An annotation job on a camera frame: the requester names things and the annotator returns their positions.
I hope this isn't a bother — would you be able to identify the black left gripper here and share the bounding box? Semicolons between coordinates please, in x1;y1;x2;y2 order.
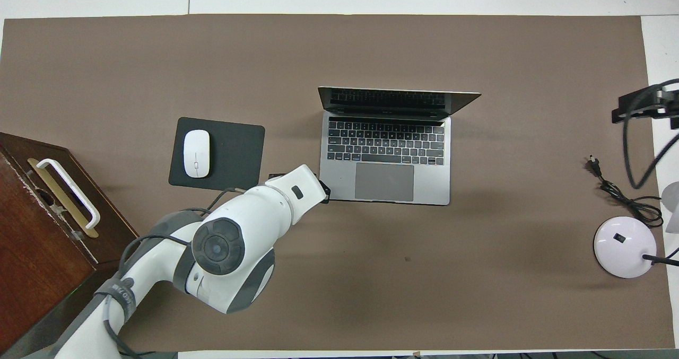
267;173;333;205

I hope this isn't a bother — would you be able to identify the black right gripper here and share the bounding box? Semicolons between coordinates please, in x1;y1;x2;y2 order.
613;83;679;129

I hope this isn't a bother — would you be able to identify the silver grey laptop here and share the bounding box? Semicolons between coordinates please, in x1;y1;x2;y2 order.
317;86;482;206

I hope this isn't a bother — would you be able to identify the black mouse pad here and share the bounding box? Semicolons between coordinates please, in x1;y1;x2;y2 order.
168;117;266;195

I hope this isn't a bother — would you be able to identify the white computer mouse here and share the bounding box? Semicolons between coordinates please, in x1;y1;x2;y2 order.
183;129;211;179

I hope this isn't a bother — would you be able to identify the white desk lamp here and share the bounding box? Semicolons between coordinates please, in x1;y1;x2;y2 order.
593;181;679;279

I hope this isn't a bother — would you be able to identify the brown table mat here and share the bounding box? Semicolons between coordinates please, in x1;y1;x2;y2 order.
0;13;675;352

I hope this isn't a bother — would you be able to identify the dark wooden box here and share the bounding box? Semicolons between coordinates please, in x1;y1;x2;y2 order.
0;132;140;357

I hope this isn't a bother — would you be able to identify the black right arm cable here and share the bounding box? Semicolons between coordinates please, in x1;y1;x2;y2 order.
623;78;679;190

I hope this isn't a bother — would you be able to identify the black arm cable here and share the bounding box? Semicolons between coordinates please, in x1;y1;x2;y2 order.
623;78;679;190
103;188;247;359

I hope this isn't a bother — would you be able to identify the black lamp power cord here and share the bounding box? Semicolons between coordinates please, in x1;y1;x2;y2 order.
585;155;665;228

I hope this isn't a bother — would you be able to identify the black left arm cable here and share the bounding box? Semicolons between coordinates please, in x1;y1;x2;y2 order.
103;188;247;359

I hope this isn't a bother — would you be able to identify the white box handle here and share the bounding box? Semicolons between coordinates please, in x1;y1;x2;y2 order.
36;159;101;230

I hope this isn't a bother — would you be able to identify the brass handle plate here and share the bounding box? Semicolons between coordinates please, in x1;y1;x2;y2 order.
27;157;100;239

